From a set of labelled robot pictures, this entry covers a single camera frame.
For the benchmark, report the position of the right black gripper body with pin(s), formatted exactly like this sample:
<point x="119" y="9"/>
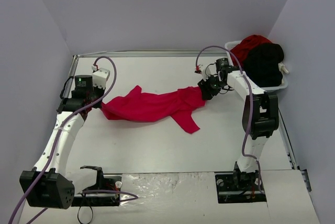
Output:
<point x="207" y="91"/>

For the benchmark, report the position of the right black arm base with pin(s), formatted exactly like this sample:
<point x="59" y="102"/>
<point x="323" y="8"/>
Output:
<point x="228" y="192"/>

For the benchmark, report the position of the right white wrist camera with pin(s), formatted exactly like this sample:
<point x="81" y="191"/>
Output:
<point x="203" y="71"/>

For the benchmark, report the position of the bright red t shirt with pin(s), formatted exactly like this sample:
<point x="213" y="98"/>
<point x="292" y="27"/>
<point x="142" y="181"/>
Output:
<point x="139" y="106"/>

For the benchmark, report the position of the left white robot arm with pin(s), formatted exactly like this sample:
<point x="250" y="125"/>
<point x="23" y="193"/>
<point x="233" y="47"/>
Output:
<point x="46" y="185"/>

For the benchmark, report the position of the white garment piece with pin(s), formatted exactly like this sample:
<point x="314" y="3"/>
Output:
<point x="282" y="68"/>

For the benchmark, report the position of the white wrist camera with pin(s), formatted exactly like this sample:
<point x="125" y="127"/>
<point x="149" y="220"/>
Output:
<point x="100" y="78"/>
<point x="203" y="71"/>

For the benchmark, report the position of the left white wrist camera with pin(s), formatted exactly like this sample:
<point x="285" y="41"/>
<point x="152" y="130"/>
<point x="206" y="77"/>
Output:
<point x="100" y="78"/>

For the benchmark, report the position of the dark red t shirt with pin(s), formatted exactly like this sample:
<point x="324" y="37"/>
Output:
<point x="242" y="50"/>

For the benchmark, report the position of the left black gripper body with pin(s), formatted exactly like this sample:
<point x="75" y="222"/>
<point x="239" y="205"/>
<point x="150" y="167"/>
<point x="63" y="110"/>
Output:
<point x="95" y="101"/>

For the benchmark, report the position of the black t shirt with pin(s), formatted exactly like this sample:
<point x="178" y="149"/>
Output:
<point x="261" y="65"/>

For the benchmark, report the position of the white plastic laundry basket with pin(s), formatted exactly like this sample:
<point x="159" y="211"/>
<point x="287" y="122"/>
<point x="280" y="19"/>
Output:
<point x="284" y="83"/>

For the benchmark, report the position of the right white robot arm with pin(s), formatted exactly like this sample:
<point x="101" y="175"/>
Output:
<point x="260" y="113"/>

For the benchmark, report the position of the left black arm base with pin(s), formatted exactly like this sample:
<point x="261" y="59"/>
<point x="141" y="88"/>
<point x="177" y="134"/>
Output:
<point x="108" y="183"/>

